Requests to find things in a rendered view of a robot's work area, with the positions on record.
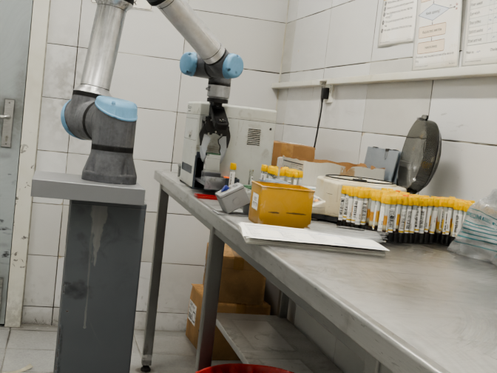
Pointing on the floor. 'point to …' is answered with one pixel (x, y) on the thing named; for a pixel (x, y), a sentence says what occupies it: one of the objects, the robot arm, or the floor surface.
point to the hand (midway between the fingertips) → (212, 158)
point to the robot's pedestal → (99, 287)
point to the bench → (340, 300)
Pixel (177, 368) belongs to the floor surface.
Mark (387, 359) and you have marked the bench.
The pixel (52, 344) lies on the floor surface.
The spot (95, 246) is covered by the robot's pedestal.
